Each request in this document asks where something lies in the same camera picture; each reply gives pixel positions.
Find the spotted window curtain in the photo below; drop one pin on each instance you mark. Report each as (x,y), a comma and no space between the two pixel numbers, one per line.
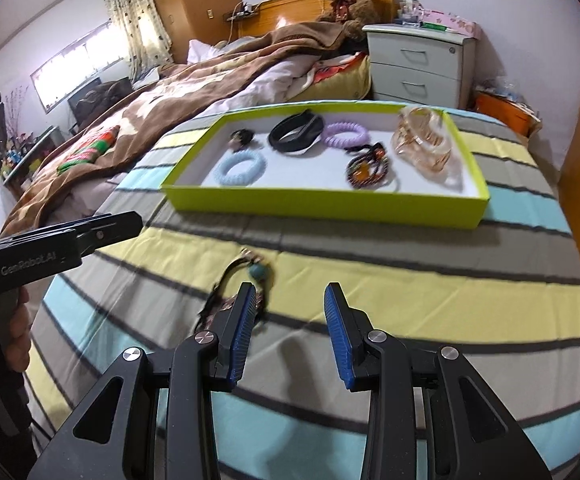
(147,43)

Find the brown fleece blanket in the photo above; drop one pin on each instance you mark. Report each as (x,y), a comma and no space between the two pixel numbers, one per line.
(329,37)

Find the brown teddy bear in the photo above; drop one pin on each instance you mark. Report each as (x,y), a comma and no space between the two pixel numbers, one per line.
(352,15)

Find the beige translucent hair claw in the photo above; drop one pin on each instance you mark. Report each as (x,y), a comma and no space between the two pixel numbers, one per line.
(420,139)

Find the green shallow cardboard box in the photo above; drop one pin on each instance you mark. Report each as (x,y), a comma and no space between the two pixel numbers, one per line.
(315,187)

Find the wooden headboard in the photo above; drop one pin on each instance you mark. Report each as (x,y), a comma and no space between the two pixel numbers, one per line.
(272,14)

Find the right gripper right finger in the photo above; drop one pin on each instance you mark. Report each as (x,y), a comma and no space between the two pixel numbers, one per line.
(470,433)

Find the person's left hand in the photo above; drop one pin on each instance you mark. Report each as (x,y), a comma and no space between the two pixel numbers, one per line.
(17,352)

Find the yellow pillow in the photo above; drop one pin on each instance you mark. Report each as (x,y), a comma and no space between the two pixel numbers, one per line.
(354,84)

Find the orange storage box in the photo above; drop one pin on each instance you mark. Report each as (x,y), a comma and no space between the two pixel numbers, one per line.
(516,116)

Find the white two-drawer nightstand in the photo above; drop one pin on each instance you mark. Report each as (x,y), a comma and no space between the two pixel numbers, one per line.
(419,65)

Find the black chair with clothes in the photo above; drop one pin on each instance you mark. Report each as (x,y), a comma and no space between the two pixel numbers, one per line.
(95,98)

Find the striped table cloth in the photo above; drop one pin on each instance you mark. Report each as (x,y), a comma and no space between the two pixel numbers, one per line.
(506,294)

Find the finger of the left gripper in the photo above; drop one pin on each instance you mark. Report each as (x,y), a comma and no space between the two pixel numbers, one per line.
(115,229)

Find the pink floral tissue box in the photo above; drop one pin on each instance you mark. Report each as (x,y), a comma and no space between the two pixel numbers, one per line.
(452,22)

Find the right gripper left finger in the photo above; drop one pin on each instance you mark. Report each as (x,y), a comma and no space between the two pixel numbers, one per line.
(111,434)

